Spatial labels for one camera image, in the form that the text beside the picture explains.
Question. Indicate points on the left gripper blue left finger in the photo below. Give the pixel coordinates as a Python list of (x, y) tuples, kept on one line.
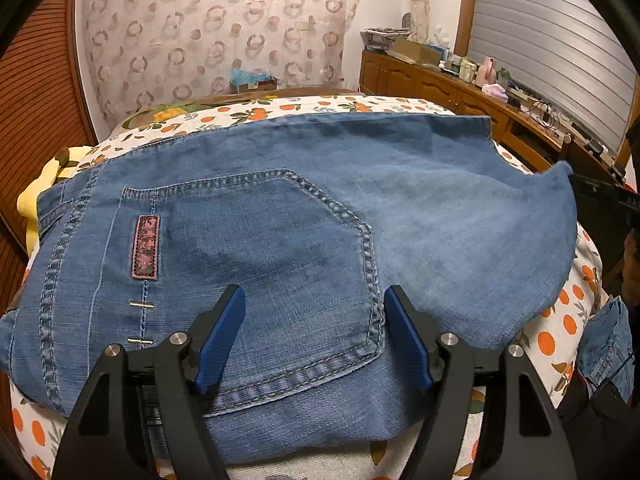
[(212, 336)]

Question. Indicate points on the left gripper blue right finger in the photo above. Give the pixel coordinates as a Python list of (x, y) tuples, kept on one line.
[(415, 334)]

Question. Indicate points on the blue denim pants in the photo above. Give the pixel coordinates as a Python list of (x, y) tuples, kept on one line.
[(314, 216)]

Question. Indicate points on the yellow Pikachu plush toy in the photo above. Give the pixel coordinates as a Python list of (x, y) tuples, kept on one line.
[(62, 166)]

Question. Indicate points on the long wooden sideboard cabinet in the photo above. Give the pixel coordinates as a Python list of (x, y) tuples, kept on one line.
[(516, 131)]

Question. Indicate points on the floral beige blanket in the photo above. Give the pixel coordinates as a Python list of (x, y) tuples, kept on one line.
[(158, 114)]

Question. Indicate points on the pink tissue pack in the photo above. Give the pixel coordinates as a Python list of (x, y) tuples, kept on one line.
[(495, 91)]

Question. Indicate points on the small box with blue cloth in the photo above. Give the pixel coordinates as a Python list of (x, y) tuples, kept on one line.
[(244, 81)]

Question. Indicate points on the pink bottle on sideboard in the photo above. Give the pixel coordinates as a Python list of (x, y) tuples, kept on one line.
[(486, 73)]

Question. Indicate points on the cardboard box on sideboard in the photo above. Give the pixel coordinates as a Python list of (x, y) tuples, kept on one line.
[(414, 53)]

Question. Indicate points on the brown louvered wardrobe door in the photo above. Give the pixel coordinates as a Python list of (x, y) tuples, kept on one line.
[(43, 109)]

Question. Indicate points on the stack of papers on sideboard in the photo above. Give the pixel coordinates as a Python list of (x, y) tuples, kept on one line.
[(382, 39)]

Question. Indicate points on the circle pattern sheer curtain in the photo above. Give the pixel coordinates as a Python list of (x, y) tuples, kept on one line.
[(142, 53)]

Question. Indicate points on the grey window roller shutter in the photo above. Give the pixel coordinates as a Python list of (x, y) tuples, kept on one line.
[(564, 51)]

